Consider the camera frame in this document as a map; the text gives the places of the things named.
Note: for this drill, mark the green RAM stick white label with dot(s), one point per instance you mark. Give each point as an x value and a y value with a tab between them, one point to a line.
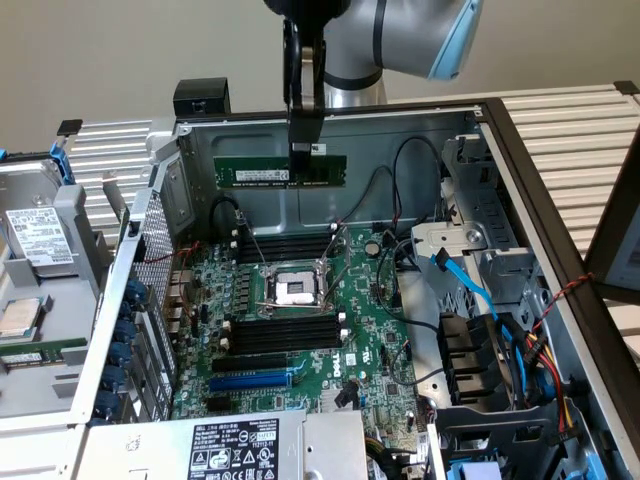
50	345
250	172

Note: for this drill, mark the white case label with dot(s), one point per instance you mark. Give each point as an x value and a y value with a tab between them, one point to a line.
320	149

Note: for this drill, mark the green Dell motherboard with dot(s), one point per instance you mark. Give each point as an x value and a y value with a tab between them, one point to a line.
360	310

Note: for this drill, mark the blue expansion slot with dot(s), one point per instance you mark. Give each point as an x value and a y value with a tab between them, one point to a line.
250	383

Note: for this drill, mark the dark blue slot clip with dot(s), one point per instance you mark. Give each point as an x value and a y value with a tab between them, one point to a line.
137	290
116	377
126	331
121	354
108	404

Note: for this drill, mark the black fan shroud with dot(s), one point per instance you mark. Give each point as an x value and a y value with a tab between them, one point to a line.
465	350

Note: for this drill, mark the black plastic box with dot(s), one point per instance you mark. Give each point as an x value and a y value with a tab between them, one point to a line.
200	92

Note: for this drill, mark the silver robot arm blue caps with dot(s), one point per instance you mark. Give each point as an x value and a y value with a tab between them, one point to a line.
400	35

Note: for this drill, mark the open grey PC case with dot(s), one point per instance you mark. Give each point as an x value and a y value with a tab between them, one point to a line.
340	210

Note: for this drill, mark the silver disk bay plate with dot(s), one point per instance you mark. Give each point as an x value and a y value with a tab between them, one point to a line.
450	235

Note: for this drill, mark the dark framed side panel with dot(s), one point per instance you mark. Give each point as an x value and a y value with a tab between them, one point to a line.
625	250

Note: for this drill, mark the CPU socket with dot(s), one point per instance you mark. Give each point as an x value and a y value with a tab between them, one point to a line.
292	290

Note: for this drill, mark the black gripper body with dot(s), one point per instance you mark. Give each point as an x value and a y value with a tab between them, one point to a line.
305	7

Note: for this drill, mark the grey metal disk bay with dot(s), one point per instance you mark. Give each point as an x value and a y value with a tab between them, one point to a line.
500	260

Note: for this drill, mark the silver hard disk white label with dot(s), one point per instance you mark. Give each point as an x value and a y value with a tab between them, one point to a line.
37	235

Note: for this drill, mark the long black expansion slot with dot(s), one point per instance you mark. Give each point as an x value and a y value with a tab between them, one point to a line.
250	363

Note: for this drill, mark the grey parts rack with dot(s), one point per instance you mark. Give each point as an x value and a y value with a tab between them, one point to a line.
70	215

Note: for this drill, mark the silver chipset heat sink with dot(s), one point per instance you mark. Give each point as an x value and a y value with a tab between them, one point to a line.
327	400

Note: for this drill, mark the short black expansion slot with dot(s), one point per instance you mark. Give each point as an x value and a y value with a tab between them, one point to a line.
219	405

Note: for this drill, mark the black table end cap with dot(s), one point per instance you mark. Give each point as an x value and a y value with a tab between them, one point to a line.
70	127
627	88

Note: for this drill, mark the silver CPU chip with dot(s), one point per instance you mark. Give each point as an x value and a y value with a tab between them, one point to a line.
19	319

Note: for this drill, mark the grey lower drive cage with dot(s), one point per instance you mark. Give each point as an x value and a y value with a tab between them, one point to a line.
500	425

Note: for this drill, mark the round coin battery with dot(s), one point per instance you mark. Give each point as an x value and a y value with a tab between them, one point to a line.
371	248

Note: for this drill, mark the black board connector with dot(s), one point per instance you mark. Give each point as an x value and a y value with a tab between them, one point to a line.
345	397

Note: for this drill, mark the silver rear port block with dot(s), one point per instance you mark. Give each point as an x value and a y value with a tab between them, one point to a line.
180	280

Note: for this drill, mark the graphics card metal bracket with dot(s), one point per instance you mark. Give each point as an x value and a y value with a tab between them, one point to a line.
112	195

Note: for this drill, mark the blue disk bracket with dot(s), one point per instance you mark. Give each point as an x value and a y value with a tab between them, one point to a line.
62	165

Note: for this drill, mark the thin metal locking lever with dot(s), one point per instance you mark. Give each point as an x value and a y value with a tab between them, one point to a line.
252	237

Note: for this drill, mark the silver power supply unit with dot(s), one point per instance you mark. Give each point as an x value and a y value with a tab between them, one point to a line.
150	445

